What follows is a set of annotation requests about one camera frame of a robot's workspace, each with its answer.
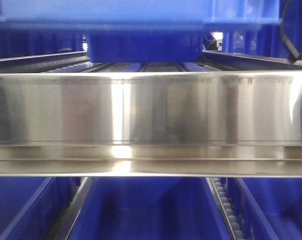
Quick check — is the black cable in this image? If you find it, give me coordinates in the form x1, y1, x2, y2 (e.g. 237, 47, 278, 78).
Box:
279, 0, 301, 65

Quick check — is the steel shelf front rail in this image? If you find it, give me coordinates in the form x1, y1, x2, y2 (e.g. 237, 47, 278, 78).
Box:
0, 71, 302, 177

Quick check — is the lower roller track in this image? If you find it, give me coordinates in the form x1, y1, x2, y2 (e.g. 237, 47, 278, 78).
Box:
206, 177, 244, 240

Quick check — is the blue bin lower level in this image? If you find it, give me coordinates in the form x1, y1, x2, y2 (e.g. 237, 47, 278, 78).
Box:
70, 177, 230, 240

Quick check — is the blue bin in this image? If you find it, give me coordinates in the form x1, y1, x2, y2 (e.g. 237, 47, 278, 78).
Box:
226, 177, 302, 240
0, 19, 85, 59
222, 23, 302, 60
0, 177, 81, 240
86, 32, 203, 63

